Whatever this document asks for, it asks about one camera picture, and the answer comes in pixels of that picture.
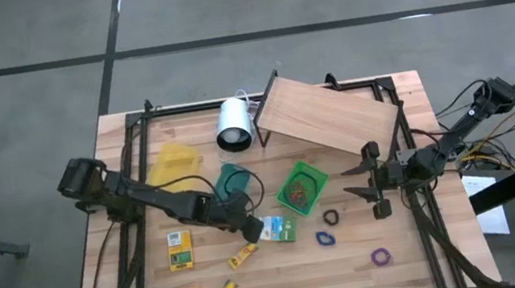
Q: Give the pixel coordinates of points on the green slotted plastic basket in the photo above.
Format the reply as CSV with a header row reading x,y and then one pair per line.
x,y
317,171

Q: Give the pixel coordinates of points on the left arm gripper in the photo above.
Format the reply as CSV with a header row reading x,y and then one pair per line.
x,y
239,212

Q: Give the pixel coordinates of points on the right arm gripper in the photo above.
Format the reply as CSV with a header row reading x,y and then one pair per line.
x,y
393,175

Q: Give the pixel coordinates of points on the white paper sheet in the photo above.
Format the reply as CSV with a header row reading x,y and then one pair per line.
x,y
493,222

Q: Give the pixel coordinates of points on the yellow crayon box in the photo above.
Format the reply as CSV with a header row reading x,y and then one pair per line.
x,y
180,253

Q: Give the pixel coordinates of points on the green and blue card box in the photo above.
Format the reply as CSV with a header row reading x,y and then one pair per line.
x,y
282,229

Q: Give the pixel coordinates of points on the long red rubber band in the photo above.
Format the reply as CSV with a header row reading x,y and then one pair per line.
x,y
301,192

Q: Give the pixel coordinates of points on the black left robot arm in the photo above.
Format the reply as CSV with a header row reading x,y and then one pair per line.
x,y
154,196

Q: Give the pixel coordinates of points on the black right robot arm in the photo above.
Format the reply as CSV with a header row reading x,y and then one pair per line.
x,y
457,128

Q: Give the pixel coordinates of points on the black aluminium rig frame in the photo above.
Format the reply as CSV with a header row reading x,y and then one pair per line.
x,y
182,109

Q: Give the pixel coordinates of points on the white desk lamp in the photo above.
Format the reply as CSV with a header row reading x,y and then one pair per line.
x,y
233,117

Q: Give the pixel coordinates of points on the wooden shelf riser black legs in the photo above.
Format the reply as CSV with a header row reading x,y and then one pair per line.
x,y
324,114

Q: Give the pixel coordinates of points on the teal plastic bin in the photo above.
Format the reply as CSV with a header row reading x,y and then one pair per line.
x,y
237,179

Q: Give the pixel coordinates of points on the yellow translucent plastic bin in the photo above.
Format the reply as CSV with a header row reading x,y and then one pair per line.
x,y
174,161

